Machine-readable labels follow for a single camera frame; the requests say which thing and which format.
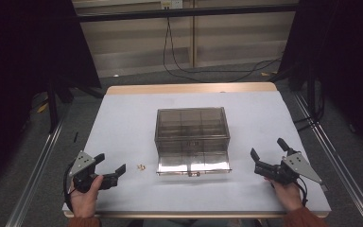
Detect black metal stand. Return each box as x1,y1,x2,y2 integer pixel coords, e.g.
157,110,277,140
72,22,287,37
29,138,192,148
46,79,61,134

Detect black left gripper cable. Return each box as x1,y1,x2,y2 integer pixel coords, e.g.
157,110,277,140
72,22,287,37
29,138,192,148
62,160,78,213

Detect person's left hand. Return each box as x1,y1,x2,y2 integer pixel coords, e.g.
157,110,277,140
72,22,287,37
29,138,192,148
69,175,105,219

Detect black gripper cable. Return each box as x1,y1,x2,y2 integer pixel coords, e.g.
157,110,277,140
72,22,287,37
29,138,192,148
62,160,78,213
294,176,309,207

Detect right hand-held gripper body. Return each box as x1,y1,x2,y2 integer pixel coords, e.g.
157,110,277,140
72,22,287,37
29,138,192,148
253,152,324,186

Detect black horizontal bar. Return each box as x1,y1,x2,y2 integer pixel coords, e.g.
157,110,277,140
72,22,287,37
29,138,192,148
77,4,299,24

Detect person's right hand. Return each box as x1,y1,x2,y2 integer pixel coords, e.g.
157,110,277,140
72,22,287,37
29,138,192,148
264,177,304,213

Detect black curtain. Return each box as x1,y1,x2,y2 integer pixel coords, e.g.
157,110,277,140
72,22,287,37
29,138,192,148
0,0,102,197
277,0,363,159

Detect wooden table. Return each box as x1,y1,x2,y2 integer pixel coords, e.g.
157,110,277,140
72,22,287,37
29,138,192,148
61,81,333,219

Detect metal floor rail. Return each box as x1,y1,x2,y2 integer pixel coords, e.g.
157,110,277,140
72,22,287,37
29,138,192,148
292,90,363,227
5,103,74,227

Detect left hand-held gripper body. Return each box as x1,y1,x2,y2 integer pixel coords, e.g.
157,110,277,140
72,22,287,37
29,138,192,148
68,150,111,194

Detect white wall socket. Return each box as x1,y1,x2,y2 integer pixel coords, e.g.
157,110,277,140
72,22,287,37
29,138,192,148
160,0,183,9

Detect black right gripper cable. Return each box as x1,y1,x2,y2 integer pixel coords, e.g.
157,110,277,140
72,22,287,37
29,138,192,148
294,176,309,207

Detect white table mat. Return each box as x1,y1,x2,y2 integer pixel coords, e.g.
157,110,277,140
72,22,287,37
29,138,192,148
61,90,333,216

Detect transparent brown drawer organizer box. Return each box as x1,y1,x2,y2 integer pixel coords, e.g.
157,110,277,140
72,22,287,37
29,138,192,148
153,106,233,178

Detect black floor cables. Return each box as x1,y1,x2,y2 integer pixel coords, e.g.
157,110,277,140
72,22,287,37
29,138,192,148
162,16,283,83

